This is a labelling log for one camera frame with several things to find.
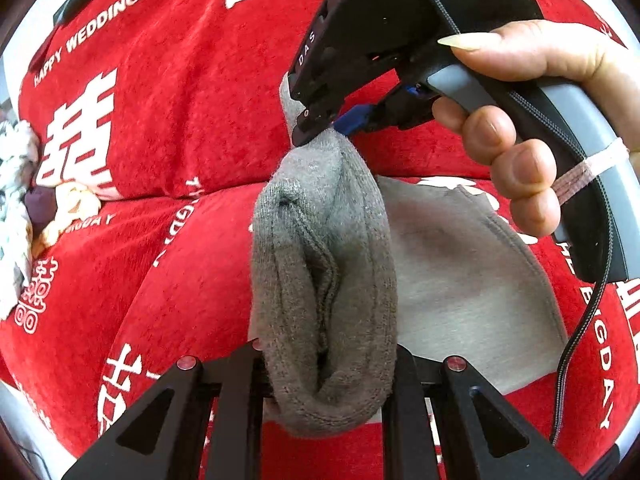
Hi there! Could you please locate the white patterned bedding pile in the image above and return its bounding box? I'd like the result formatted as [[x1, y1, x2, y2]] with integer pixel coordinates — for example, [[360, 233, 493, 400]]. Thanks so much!
[[0, 120, 43, 321]]

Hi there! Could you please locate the person's right hand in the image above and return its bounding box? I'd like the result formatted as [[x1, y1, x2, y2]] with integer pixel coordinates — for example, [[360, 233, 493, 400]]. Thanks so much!
[[432, 19, 640, 238]]

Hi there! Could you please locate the grey knit sock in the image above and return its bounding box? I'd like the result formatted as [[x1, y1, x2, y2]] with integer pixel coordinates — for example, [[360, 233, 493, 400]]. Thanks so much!
[[248, 72, 399, 438]]

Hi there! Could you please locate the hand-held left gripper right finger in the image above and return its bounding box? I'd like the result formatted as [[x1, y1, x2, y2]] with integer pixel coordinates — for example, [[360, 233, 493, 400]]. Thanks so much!
[[382, 345, 583, 480]]

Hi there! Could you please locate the red printed blanket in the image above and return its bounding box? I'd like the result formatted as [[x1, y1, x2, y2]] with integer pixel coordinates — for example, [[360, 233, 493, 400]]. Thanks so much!
[[0, 0, 640, 480]]

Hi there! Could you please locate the dark purple cloth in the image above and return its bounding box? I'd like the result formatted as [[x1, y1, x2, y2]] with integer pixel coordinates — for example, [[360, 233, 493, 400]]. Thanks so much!
[[22, 186, 61, 236]]

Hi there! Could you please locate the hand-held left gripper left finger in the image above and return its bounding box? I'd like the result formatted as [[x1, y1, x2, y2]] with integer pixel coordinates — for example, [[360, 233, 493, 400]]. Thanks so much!
[[62, 340, 268, 480]]

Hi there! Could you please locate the light grey small garment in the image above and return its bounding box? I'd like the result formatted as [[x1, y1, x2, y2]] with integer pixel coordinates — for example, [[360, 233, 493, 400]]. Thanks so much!
[[375, 175, 571, 396]]

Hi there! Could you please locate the cream crumpled cloth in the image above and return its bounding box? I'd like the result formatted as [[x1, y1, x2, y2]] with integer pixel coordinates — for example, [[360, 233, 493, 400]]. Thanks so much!
[[32, 182, 103, 256]]

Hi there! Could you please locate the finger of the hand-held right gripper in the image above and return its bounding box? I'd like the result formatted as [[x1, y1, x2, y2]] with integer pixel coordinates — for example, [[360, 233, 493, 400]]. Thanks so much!
[[289, 20, 396, 147], [334, 84, 442, 137]]

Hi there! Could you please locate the pink elastic band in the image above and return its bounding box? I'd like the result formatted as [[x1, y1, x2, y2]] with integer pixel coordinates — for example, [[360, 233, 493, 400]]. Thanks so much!
[[552, 137, 631, 206]]

